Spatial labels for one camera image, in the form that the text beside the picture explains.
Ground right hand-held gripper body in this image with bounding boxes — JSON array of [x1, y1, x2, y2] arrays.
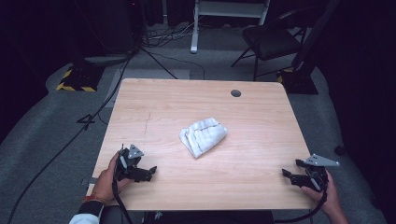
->
[[292, 153, 341, 192]]

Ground person's left hand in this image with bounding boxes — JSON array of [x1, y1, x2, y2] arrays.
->
[[90, 151, 134, 205]]

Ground hand-held gripper cable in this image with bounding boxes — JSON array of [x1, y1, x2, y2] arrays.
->
[[274, 188, 329, 224], [111, 152, 134, 224]]

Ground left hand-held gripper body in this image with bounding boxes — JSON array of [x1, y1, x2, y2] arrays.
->
[[114, 143, 153, 183]]

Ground grey tape strip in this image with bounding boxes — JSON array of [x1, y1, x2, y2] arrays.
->
[[80, 176, 99, 187]]

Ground left hand-held gripper cable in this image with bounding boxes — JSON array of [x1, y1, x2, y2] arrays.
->
[[111, 152, 134, 224]]

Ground thin black floor cable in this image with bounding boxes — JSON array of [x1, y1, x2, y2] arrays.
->
[[148, 50, 206, 80]]

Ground bundle of floor cables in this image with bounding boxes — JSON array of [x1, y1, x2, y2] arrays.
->
[[141, 21, 200, 49]]

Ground person's right hand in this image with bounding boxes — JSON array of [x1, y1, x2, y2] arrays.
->
[[300, 170, 344, 217]]

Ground black folding chair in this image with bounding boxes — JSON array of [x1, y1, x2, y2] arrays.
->
[[231, 7, 312, 82]]

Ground long black floor cable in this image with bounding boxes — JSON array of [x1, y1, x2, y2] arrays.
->
[[7, 54, 134, 224]]

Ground white desk frame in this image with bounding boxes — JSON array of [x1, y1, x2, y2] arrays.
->
[[190, 0, 271, 54]]

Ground right hand-held gripper cable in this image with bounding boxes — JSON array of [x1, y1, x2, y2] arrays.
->
[[274, 188, 329, 224]]

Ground red bracelet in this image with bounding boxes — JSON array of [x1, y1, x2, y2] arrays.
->
[[82, 194, 106, 205]]

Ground black slanted stand with base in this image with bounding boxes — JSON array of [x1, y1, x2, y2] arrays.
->
[[276, 0, 341, 95]]

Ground white towel with dark stripe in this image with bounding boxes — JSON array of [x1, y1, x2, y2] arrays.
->
[[178, 117, 229, 159]]

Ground stand base with hazard tape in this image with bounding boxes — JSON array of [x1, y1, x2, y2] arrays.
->
[[55, 63, 106, 93]]

